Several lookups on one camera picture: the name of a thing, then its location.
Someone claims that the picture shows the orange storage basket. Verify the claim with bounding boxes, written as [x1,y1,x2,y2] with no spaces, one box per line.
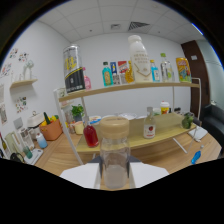
[39,118,64,142]

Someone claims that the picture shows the blue white tub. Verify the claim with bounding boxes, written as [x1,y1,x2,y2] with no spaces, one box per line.
[88,115,102,126]

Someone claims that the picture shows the green potted plant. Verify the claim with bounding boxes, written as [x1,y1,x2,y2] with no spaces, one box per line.
[71,103,85,123]

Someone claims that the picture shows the white pot with lid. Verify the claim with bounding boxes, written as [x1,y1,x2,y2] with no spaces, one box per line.
[27,111,45,128]

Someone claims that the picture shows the red wall poster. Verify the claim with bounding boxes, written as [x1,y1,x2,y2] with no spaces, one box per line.
[117,60,129,75]

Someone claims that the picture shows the ceiling air vent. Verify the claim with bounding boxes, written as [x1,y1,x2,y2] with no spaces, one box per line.
[128,21,151,32]

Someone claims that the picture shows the large yellow drink can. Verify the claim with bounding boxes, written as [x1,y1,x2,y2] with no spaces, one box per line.
[175,57,193,84]

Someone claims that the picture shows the white kitchen scale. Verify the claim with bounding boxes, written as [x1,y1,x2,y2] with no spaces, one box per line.
[23,148,44,166]

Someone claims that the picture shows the two-tier wooden shelf rack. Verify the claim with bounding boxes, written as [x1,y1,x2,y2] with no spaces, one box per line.
[53,77,203,166]

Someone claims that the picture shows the green lime glass jar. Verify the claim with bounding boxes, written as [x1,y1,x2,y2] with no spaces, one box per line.
[180,112,195,130]

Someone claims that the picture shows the red liquid glass bottle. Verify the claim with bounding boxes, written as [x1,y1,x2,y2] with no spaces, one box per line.
[82,115,100,148]

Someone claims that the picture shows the wooden wall shelf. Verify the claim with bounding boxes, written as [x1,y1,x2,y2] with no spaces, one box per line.
[9,78,39,89]

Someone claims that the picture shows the pink liquid bottle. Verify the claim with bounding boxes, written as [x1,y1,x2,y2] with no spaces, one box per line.
[83,67,92,91]

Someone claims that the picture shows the green cup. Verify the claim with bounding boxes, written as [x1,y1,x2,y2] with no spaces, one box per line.
[22,145,33,160]

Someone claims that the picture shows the large black silver can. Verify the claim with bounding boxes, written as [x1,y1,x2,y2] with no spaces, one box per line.
[63,44,86,94]

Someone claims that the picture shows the teal liquid bottle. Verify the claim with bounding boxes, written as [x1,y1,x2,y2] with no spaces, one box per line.
[101,61,114,88]

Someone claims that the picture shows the large white milk bottle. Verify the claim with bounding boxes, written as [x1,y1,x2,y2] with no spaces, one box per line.
[127,34,153,84]

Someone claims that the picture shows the wide white bowl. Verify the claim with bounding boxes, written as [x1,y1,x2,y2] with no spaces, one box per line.
[118,112,138,121]

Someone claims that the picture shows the brown door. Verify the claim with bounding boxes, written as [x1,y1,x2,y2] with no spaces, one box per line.
[181,40,211,109]

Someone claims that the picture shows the blue liquid bottle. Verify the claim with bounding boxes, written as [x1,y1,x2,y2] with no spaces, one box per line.
[190,144,205,166]

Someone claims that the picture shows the clear bottle green cap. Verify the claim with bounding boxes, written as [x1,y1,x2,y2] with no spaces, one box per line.
[159,52,175,83]

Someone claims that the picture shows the clear bottle red label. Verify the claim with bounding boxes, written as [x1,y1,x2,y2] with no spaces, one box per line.
[143,106,157,140]

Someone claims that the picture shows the small light blue bottle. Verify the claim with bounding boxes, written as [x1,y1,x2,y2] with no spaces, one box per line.
[149,59,161,83]

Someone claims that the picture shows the round amber bottle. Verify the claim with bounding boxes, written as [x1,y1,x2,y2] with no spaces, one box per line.
[124,60,135,84]

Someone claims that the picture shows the blue white gradient cup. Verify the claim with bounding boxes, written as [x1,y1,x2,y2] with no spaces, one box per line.
[35,132,49,150]

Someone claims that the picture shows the yellow cup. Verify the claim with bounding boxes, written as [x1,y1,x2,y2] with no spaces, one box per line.
[73,120,85,135]

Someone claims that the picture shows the black kettle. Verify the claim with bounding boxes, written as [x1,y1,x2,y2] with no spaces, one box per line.
[9,152,26,164]

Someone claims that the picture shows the white figurine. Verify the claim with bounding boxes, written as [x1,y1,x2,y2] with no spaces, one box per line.
[22,59,35,81]

